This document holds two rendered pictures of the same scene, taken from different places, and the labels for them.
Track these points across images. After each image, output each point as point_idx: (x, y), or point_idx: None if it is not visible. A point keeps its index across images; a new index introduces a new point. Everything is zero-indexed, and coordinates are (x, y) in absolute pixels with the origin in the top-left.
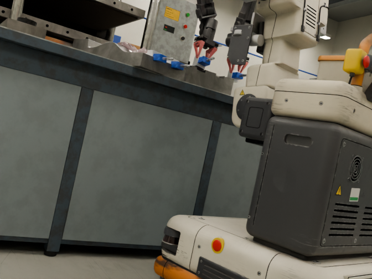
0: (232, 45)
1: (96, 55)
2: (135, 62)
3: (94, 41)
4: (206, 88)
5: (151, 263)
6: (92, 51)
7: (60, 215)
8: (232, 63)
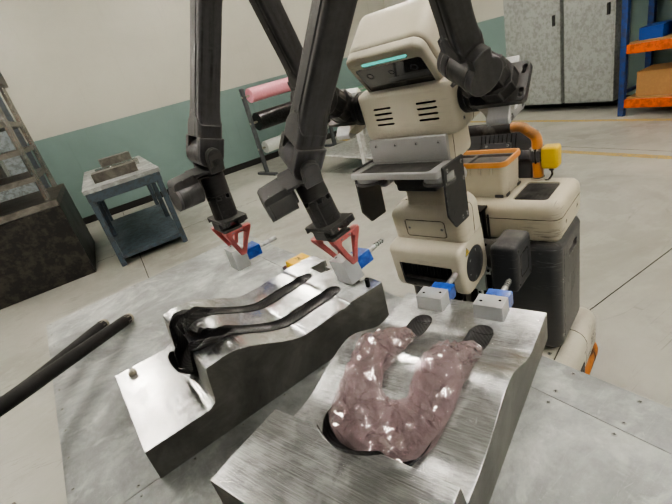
0: (451, 200)
1: (653, 402)
2: (543, 345)
3: (430, 475)
4: (390, 293)
5: None
6: (481, 483)
7: None
8: (458, 225)
